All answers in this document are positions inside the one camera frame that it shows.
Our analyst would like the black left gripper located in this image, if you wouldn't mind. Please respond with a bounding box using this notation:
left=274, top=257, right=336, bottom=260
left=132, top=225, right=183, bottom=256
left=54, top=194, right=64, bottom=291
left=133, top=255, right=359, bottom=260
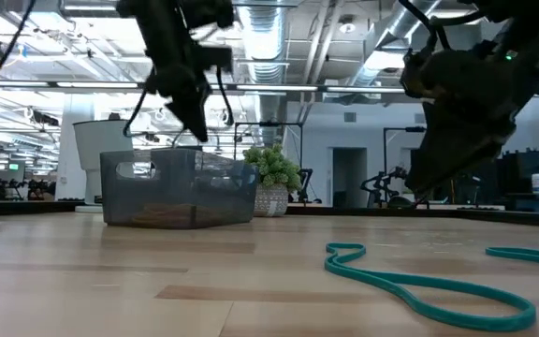
left=145, top=25, right=211, bottom=144

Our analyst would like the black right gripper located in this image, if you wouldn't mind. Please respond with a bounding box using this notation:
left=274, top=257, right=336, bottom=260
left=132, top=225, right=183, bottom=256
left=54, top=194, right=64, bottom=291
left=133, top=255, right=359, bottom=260
left=400, top=40, right=539, bottom=196

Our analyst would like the smoky translucent plastic bin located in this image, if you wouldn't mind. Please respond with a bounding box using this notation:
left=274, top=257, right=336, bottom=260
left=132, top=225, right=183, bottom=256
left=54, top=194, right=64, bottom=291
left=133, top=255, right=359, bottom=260
left=99, top=147, right=260, bottom=230

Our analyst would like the long teal rubber band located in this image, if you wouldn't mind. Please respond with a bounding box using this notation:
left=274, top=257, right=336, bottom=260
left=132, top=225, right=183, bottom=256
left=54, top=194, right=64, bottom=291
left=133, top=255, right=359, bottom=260
left=324, top=242, right=538, bottom=333
left=485, top=246, right=539, bottom=270

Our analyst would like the black partition panel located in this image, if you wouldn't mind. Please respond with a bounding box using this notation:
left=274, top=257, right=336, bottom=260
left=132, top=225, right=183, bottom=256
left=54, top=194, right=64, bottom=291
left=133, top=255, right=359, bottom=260
left=498, top=148, right=539, bottom=214

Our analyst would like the long ceiling light strip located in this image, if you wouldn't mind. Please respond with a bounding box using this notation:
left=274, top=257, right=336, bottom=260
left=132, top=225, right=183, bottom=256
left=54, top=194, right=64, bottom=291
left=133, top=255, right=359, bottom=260
left=0, top=80, right=539, bottom=98

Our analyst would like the white table lamp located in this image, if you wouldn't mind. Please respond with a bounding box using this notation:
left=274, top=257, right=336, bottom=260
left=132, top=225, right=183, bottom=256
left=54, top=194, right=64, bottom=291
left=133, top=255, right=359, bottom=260
left=72, top=119, right=135, bottom=214

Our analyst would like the green succulent in patterned pot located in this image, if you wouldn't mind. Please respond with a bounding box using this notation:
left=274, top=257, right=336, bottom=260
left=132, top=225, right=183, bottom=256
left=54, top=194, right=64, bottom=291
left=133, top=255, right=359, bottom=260
left=242, top=142, right=304, bottom=218

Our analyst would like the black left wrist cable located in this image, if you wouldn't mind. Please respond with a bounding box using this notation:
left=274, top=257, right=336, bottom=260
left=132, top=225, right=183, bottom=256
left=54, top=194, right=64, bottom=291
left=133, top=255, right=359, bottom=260
left=0, top=0, right=234, bottom=138

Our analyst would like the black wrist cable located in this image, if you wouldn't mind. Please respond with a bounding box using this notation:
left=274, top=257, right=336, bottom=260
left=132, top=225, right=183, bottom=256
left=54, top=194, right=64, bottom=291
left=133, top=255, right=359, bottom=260
left=0, top=0, right=234, bottom=138
left=398, top=0, right=456, bottom=52

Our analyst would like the silver spiral ceiling duct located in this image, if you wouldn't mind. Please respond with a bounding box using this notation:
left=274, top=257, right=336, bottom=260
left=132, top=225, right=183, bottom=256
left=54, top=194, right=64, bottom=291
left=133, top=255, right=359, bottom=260
left=239, top=0, right=292, bottom=146

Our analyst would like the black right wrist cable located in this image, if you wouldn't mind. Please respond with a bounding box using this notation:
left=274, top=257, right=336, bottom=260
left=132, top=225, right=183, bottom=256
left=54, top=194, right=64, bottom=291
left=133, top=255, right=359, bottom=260
left=398, top=0, right=456, bottom=52

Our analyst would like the black aluminium table frame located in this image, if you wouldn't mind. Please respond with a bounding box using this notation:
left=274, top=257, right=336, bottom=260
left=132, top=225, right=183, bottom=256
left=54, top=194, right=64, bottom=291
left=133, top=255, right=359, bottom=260
left=0, top=198, right=539, bottom=230

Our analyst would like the silver slanted ceiling duct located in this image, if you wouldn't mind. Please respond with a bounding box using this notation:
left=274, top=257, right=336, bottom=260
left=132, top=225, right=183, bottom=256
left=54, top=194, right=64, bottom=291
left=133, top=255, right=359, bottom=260
left=343, top=0, right=442, bottom=102

